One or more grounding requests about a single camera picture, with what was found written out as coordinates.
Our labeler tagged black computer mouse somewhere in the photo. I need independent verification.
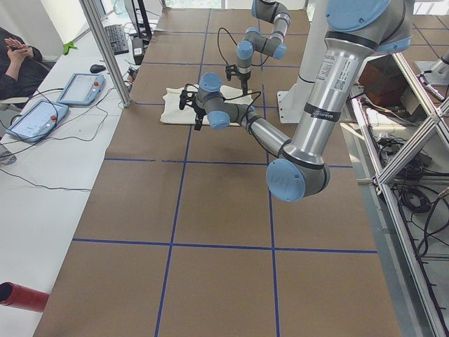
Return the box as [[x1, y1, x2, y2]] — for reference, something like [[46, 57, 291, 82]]
[[90, 64, 106, 74]]

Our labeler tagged lower blue teach pendant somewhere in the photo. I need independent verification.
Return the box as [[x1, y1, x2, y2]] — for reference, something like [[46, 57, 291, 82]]
[[6, 99, 69, 143]]

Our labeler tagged black computer keyboard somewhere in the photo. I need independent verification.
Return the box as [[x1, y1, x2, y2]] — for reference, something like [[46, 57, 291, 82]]
[[104, 24, 129, 55]]

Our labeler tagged blue teach pendant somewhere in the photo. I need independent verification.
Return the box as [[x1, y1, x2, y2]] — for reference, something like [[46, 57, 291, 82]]
[[57, 73, 105, 106], [6, 99, 69, 143]]

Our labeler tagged seated person in black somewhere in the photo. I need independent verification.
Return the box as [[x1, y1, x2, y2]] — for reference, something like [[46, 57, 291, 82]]
[[1, 28, 50, 100]]

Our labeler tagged aluminium frame cabinet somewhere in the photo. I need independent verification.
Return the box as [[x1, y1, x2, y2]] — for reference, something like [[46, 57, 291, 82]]
[[342, 54, 448, 336]]

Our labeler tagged cream long-sleeve cat shirt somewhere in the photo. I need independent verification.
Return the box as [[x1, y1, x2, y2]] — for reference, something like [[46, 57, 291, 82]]
[[160, 85, 253, 125]]

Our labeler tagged green plastic clip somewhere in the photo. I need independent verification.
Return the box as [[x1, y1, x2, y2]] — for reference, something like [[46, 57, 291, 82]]
[[63, 41, 78, 55]]

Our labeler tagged aluminium frame post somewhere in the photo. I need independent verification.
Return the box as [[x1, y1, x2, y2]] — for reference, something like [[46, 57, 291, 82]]
[[79, 0, 131, 107]]

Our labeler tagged upper blue teach pendant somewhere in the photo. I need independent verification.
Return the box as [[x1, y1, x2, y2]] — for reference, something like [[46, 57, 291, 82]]
[[57, 73, 105, 106]]

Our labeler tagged red fire extinguisher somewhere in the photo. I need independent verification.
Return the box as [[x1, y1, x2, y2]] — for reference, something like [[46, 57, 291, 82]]
[[1, 282, 49, 312]]

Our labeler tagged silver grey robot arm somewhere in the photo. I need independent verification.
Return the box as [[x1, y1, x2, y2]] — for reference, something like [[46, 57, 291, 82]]
[[226, 0, 291, 95], [179, 1, 414, 201]]

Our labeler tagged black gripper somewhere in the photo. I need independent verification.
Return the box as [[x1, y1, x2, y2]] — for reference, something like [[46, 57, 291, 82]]
[[179, 89, 206, 131], [225, 65, 251, 95]]

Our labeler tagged brown cardboard box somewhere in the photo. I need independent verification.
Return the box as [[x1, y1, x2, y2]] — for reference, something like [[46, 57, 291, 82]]
[[358, 55, 408, 107]]

